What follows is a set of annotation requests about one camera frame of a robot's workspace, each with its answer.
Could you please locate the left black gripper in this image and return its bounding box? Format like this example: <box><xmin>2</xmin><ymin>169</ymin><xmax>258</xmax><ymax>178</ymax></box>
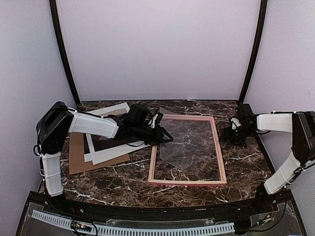
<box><xmin>133</xmin><ymin>123</ymin><xmax>173</xmax><ymax>146</ymax></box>

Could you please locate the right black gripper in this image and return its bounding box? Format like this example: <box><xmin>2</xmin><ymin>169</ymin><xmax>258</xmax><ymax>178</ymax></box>
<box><xmin>219</xmin><ymin>124</ymin><xmax>255</xmax><ymax>147</ymax></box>

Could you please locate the clear acrylic sheet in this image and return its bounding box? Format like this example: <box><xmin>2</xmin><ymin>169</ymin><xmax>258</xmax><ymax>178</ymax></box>
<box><xmin>155</xmin><ymin>108</ymin><xmax>226</xmax><ymax>185</ymax></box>

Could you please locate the pink wooden picture frame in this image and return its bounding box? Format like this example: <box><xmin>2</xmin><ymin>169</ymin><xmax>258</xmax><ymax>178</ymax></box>
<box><xmin>148</xmin><ymin>114</ymin><xmax>227</xmax><ymax>186</ymax></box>

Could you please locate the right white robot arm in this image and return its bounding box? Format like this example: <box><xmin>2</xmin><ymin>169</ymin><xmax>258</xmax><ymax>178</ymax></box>
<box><xmin>221</xmin><ymin>104</ymin><xmax>315</xmax><ymax>213</ymax></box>

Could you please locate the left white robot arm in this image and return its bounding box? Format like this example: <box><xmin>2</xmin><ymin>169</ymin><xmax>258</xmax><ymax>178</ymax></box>
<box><xmin>33</xmin><ymin>101</ymin><xmax>173</xmax><ymax>214</ymax></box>

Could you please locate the photo print white border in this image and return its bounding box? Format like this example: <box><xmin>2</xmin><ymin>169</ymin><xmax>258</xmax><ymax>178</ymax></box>
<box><xmin>87</xmin><ymin>102</ymin><xmax>149</xmax><ymax>165</ymax></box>

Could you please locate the white mat paper sheet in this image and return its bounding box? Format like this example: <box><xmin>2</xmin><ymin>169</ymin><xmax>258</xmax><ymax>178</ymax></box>
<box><xmin>83</xmin><ymin>135</ymin><xmax>95</xmax><ymax>162</ymax></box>

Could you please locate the brown cardboard backing board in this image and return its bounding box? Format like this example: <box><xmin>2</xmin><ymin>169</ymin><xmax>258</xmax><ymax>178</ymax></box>
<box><xmin>69</xmin><ymin>133</ymin><xmax>130</xmax><ymax>175</ymax></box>

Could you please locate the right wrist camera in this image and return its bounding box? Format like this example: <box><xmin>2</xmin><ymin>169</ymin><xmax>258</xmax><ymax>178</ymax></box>
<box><xmin>230</xmin><ymin>117</ymin><xmax>241</xmax><ymax>130</ymax></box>

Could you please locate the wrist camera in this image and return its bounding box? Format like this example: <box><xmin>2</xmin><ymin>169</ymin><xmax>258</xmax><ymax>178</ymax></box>
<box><xmin>147</xmin><ymin>110</ymin><xmax>163</xmax><ymax>128</ymax></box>
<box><xmin>230</xmin><ymin>117</ymin><xmax>241</xmax><ymax>130</ymax></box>

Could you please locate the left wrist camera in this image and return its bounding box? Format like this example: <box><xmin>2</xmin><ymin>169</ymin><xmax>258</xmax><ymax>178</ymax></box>
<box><xmin>147</xmin><ymin>110</ymin><xmax>163</xmax><ymax>128</ymax></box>

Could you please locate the right black corner post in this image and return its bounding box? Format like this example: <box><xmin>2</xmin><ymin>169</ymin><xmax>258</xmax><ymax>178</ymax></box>
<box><xmin>238</xmin><ymin>0</ymin><xmax>268</xmax><ymax>103</ymax></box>

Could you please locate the black corner post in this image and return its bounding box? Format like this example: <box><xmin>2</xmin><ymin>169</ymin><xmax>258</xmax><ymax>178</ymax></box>
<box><xmin>49</xmin><ymin>0</ymin><xmax>81</xmax><ymax>106</ymax></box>
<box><xmin>238</xmin><ymin>0</ymin><xmax>268</xmax><ymax>103</ymax></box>

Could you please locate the black front table rail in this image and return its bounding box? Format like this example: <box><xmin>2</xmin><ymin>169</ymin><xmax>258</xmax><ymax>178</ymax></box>
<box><xmin>54</xmin><ymin>197</ymin><xmax>277</xmax><ymax>222</ymax></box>

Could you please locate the white slotted cable duct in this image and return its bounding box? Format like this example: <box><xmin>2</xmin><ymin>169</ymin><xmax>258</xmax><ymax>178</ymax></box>
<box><xmin>31</xmin><ymin>210</ymin><xmax>235</xmax><ymax>236</ymax></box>

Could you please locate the left black corner post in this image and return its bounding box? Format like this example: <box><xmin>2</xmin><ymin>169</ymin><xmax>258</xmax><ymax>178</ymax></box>
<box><xmin>49</xmin><ymin>0</ymin><xmax>81</xmax><ymax>106</ymax></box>

